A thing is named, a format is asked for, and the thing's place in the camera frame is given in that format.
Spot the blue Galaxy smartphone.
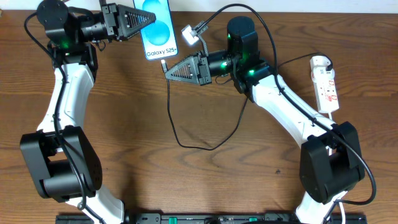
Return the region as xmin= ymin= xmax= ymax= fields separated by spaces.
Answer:
xmin=133 ymin=0 xmax=178 ymax=60

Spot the black USB charging cable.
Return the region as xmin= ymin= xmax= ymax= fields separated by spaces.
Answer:
xmin=160 ymin=52 xmax=334 ymax=151

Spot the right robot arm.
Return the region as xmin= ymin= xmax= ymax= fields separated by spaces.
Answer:
xmin=164 ymin=16 xmax=371 ymax=223

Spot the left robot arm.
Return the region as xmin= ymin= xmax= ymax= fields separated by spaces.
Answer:
xmin=20 ymin=0 xmax=156 ymax=223

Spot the white USB charger plug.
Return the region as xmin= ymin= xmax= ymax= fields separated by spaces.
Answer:
xmin=310 ymin=55 xmax=333 ymax=72

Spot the white power strip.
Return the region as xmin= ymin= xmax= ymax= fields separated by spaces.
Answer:
xmin=311 ymin=67 xmax=339 ymax=114

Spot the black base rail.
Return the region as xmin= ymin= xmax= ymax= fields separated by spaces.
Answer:
xmin=55 ymin=212 xmax=368 ymax=224

